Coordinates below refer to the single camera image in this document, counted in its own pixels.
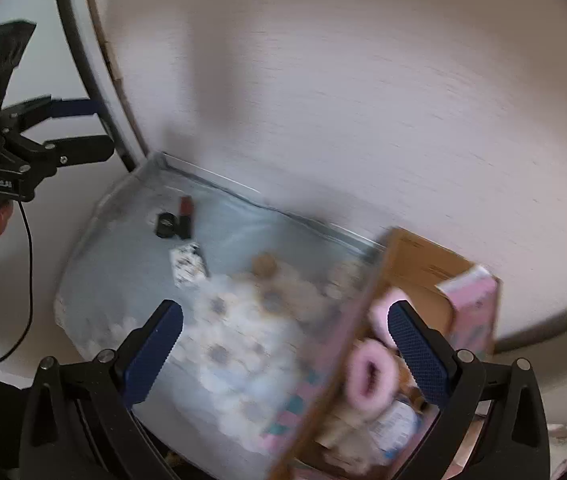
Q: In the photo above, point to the wooden cork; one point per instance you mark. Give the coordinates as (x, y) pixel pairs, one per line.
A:
(265, 264)

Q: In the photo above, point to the pink cardboard box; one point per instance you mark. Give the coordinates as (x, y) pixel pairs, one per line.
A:
(413, 260)

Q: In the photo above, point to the white round box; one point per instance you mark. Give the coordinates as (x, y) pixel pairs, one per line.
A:
(396, 427)

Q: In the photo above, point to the small black jar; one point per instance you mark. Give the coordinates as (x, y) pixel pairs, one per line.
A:
(166, 224)

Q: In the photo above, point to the red lipstick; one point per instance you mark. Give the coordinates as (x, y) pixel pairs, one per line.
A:
(185, 216)

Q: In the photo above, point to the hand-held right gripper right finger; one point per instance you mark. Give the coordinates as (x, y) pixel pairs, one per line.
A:
(416, 355)

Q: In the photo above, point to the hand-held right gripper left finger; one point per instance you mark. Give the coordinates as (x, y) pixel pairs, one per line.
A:
(156, 350)

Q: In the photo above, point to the blue floral blanket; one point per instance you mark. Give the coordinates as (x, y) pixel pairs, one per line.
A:
(128, 260)

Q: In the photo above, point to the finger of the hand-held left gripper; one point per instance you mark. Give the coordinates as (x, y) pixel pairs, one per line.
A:
(71, 107)
(81, 152)

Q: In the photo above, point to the pink fluffy sock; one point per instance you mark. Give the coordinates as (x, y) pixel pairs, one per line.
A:
(371, 377)
(379, 312)

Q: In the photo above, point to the white door frame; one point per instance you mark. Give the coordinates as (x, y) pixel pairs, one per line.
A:
(92, 60)

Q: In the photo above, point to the white printed cloth pouch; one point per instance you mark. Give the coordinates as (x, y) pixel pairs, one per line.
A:
(188, 262)

